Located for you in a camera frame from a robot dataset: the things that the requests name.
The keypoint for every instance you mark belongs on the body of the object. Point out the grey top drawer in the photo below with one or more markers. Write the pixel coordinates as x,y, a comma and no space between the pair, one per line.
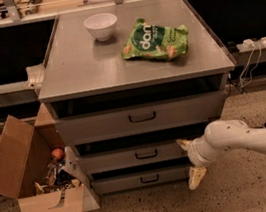
139,119

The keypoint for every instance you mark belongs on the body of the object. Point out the open cardboard box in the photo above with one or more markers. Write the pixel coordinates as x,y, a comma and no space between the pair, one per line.
29,174

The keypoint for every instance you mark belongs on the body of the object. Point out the green snack bag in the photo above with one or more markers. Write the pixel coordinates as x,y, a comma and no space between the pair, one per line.
155,42

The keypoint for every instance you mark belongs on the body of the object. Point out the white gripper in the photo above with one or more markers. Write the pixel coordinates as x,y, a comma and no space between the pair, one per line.
194,154

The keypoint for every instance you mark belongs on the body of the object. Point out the white ceramic bowl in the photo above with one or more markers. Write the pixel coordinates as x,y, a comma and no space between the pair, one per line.
101,26

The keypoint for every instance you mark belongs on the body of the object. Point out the grey drawer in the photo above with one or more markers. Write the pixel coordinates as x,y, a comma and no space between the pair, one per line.
139,119
130,157
133,181

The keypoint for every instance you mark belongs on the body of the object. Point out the orange fruit in box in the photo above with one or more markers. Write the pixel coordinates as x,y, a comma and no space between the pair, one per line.
57,154

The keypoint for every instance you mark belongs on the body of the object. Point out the grey bottom drawer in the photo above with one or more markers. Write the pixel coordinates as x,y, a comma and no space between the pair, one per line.
133,181

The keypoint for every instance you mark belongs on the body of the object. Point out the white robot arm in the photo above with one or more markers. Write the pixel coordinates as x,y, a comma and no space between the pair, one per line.
220,137

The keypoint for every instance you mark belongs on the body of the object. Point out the grey metal drawer cabinet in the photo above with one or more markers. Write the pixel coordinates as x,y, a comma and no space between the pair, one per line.
85,76

